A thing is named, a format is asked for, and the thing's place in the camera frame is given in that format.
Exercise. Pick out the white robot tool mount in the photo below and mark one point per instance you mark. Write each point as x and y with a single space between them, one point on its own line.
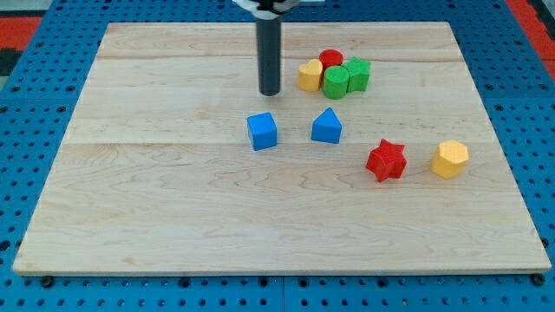
267 9

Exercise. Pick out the yellow hexagon block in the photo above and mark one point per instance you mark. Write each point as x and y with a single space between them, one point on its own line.
449 159

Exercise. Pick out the red star block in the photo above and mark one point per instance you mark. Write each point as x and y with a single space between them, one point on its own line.
387 161

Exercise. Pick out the green cylinder block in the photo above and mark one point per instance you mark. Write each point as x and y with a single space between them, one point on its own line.
335 82

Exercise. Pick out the light wooden board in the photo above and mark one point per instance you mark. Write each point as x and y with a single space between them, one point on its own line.
156 174

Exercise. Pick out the red cylinder block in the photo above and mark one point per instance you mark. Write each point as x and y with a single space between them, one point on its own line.
330 57

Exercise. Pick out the blue cube block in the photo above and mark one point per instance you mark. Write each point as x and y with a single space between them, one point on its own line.
262 131

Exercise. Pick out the blue triangular prism block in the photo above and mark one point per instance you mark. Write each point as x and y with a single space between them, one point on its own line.
326 127

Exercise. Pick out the green star block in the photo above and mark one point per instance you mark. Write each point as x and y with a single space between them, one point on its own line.
359 74

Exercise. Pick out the yellow heart block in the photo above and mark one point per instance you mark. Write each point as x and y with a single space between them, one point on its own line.
309 75

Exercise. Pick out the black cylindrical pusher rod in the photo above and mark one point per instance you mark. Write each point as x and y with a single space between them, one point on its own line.
268 36

